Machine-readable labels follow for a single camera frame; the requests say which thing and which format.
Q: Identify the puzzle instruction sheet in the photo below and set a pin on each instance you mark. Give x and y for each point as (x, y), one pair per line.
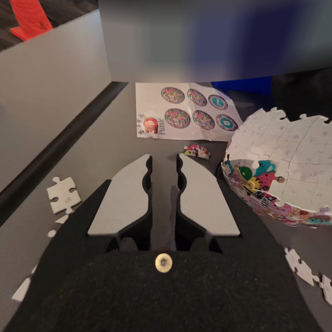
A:
(147, 103)

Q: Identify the black ball stand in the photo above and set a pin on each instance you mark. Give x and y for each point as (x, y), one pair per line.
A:
(220, 172)

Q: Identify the blue plastic bin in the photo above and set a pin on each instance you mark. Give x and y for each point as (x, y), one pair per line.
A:
(241, 87)

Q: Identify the black table edge strip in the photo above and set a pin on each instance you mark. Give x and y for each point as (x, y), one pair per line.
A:
(64, 153)

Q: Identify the orange traffic cone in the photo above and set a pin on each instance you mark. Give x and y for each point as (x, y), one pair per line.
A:
(31, 20)

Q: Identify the colourful puzzle ball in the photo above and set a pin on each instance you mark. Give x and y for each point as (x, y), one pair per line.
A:
(298, 155)

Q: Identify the colourful faced puzzle piece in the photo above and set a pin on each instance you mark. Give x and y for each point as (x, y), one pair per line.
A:
(197, 151)

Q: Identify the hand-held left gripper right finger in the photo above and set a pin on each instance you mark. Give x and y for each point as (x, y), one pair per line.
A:
(207, 207)

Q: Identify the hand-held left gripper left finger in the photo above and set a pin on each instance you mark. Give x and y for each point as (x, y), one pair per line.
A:
(122, 202)

